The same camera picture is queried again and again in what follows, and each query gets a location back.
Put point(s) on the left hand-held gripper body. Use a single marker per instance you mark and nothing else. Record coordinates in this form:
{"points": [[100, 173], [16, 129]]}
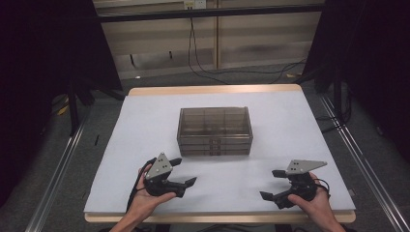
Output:
{"points": [[159, 169]]}

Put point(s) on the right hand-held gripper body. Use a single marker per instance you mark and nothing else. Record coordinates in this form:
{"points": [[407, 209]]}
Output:
{"points": [[301, 167]]}

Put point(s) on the translucent brown drawer box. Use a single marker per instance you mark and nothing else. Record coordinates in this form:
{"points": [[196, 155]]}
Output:
{"points": [[214, 124]]}

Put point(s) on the person's left hand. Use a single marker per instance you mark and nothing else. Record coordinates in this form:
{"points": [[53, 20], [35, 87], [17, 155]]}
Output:
{"points": [[145, 203]]}

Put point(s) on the person's right hand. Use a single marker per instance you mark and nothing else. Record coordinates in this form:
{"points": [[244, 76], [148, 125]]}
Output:
{"points": [[317, 206]]}

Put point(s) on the white table mat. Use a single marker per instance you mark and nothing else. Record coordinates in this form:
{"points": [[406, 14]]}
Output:
{"points": [[135, 135]]}

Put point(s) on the small black floor object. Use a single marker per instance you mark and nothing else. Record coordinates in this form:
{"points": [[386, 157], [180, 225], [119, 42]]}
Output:
{"points": [[97, 139]]}

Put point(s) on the wooden table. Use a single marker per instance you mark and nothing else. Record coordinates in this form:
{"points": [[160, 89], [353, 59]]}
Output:
{"points": [[212, 89]]}

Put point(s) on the black metal stand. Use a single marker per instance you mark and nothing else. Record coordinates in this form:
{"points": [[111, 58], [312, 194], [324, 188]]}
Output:
{"points": [[73, 109]]}

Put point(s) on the yellow floor tape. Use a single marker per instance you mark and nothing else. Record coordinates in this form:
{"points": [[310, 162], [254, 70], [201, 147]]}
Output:
{"points": [[63, 110]]}

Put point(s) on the dark curtain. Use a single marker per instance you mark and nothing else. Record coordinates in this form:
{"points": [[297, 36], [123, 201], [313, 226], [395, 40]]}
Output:
{"points": [[42, 64], [370, 58]]}

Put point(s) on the black horizontal bar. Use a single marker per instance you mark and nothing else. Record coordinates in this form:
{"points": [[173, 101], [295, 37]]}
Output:
{"points": [[209, 13]]}

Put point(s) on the metal floor rail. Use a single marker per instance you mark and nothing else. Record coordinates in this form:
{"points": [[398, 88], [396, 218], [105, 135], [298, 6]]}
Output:
{"points": [[54, 180], [364, 164]]}

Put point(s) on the white wall power outlet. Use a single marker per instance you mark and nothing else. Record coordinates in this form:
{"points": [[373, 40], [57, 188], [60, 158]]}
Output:
{"points": [[194, 4]]}

